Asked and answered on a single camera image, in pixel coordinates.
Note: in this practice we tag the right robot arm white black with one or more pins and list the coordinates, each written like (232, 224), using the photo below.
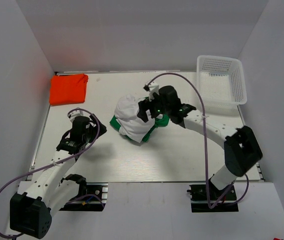
(241, 148)

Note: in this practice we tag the white plastic basket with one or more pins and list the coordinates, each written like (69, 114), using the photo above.
(221, 81)

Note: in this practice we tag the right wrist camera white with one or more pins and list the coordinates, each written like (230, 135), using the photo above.
(152, 88)

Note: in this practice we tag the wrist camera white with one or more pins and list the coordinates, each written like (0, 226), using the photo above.
(77, 112)
(152, 88)

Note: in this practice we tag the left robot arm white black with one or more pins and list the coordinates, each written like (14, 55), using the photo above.
(32, 211)

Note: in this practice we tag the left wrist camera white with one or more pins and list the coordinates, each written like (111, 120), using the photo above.
(77, 112)

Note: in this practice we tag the folded orange t shirt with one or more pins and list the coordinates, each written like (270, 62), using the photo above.
(68, 89)

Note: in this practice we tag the green t shirt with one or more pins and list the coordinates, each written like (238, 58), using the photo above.
(160, 121)

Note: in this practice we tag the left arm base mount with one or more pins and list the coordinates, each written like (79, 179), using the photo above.
(94, 199)

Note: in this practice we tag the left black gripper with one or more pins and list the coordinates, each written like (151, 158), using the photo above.
(98, 127)

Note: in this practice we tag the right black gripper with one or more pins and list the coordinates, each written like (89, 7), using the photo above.
(145, 110)

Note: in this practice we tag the white t shirt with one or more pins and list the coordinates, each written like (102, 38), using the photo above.
(131, 125)

